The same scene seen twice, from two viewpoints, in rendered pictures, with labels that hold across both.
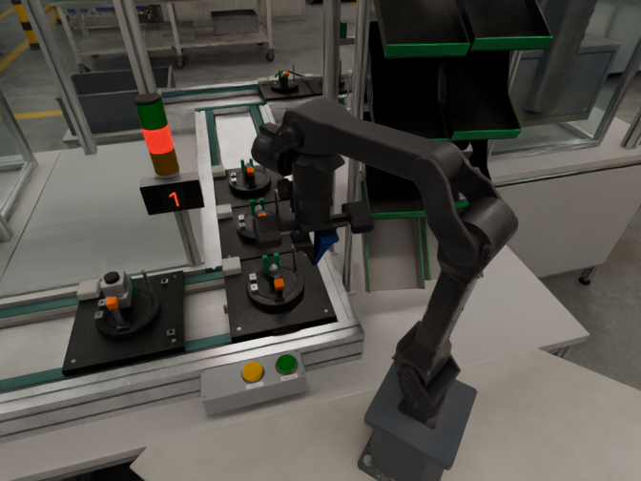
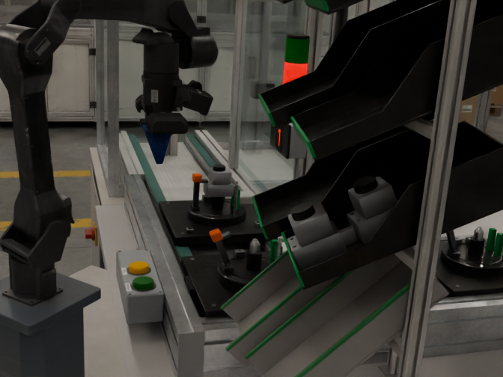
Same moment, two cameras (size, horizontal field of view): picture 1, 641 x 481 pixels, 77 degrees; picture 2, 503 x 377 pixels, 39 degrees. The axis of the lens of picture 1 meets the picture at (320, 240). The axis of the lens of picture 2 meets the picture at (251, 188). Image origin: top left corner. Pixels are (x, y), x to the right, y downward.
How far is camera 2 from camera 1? 1.30 m
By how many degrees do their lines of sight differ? 77
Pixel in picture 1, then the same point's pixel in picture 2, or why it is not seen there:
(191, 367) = (152, 244)
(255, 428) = (105, 315)
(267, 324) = (197, 272)
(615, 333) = not seen: outside the picture
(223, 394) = (119, 259)
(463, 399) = (24, 315)
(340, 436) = not seen: hidden behind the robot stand
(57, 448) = (117, 239)
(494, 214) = (15, 28)
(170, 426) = not seen: hidden behind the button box
